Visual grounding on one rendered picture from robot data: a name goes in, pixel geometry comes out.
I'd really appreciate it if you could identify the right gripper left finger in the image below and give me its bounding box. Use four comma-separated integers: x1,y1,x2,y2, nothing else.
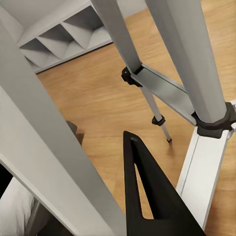
0,163,13,199

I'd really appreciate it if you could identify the camera tripod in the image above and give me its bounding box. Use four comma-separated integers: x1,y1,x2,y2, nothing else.
0,0,236,236

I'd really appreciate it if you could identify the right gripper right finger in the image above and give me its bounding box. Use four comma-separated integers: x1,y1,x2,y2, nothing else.
123,131,207,236

